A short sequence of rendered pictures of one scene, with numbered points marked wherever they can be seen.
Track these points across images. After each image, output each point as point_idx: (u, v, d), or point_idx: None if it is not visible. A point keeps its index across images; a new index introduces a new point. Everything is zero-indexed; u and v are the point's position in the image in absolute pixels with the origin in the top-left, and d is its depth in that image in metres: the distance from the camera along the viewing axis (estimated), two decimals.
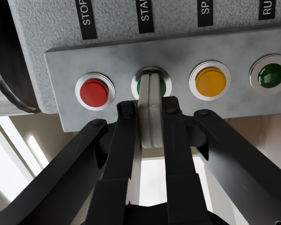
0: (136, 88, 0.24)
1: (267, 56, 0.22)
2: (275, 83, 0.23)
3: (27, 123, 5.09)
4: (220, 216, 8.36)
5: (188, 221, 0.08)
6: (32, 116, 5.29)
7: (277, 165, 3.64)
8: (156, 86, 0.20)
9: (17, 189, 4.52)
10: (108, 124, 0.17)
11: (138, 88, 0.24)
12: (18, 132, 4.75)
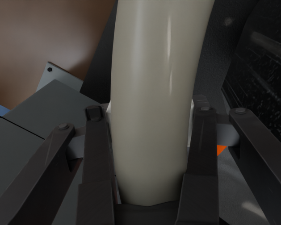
0: None
1: None
2: None
3: None
4: None
5: (196, 221, 0.08)
6: None
7: None
8: None
9: None
10: (77, 128, 0.17)
11: None
12: None
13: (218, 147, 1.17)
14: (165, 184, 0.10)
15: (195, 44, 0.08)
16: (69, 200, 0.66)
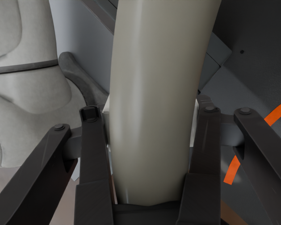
0: None
1: None
2: None
3: None
4: None
5: (197, 221, 0.08)
6: None
7: None
8: None
9: None
10: (73, 129, 0.17)
11: None
12: None
13: None
14: (166, 200, 0.10)
15: (197, 59, 0.08)
16: None
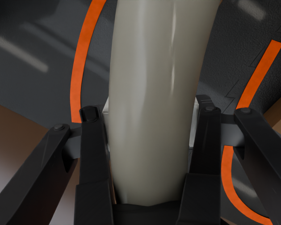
0: None
1: None
2: None
3: None
4: None
5: (197, 221, 0.08)
6: None
7: None
8: None
9: None
10: (72, 129, 0.17)
11: None
12: None
13: None
14: None
15: None
16: None
